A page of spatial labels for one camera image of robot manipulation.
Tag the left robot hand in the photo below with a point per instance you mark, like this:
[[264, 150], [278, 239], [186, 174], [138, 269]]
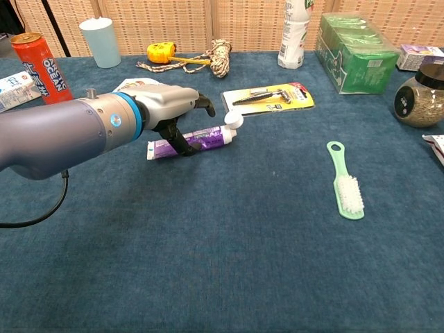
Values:
[[163, 100]]

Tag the purple white toothpaste tube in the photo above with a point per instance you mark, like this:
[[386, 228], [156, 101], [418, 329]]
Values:
[[208, 135]]

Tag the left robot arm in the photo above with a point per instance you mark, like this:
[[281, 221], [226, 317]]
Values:
[[52, 135]]

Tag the white bag blue print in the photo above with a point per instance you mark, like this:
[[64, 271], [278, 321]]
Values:
[[138, 83]]

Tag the yellow tape measure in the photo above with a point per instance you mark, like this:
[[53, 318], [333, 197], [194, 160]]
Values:
[[159, 52]]

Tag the bamboo folding screen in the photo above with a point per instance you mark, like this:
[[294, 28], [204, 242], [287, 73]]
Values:
[[156, 21]]

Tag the light blue plastic cup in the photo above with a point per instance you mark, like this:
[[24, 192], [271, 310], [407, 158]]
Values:
[[102, 41]]

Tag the razor in yellow blister pack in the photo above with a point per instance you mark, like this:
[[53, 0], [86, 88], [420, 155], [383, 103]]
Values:
[[267, 98]]

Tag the red Arctic Ocean can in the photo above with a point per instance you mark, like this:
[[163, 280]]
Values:
[[45, 69]]

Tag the black tripod stand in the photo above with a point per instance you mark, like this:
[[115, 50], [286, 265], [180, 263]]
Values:
[[55, 27]]

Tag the white plastic drink bottle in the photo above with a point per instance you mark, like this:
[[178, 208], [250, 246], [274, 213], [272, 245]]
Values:
[[293, 38]]

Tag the white blue milk carton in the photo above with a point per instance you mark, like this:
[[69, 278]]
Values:
[[14, 90]]

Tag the blue table cloth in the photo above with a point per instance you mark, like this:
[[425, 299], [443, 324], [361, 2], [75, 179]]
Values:
[[208, 260]]

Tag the green wrapped tissue pack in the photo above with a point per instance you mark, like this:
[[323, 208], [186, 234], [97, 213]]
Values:
[[364, 69]]

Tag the green brush white bristles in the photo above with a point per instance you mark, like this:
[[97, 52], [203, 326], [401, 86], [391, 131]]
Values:
[[350, 197]]

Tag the small purple white carton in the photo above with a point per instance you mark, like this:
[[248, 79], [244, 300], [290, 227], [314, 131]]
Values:
[[412, 57]]

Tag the glass jar black lid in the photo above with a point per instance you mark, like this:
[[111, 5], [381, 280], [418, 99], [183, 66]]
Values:
[[421, 100]]

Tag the red white snack packet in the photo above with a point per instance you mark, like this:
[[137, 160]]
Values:
[[437, 145]]

